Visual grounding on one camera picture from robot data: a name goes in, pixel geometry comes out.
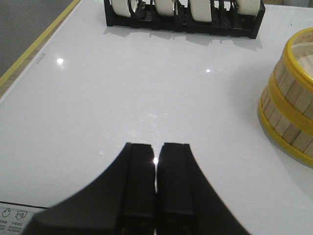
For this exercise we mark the white bowl far left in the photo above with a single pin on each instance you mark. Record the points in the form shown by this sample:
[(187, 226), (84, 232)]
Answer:
[(121, 7)]

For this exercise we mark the black dish rack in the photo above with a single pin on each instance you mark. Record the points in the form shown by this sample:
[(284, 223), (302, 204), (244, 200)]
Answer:
[(225, 21)]

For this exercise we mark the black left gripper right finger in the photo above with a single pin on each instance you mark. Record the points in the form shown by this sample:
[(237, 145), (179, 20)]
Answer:
[(187, 204)]

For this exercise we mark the bamboo steamer basket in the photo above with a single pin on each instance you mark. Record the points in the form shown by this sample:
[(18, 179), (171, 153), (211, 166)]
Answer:
[(290, 87), (291, 139)]

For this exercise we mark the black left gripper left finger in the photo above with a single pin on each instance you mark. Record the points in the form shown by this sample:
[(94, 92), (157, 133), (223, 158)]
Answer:
[(121, 201)]

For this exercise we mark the white bowl right upright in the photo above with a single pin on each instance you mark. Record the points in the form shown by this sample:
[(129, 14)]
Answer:
[(248, 7)]

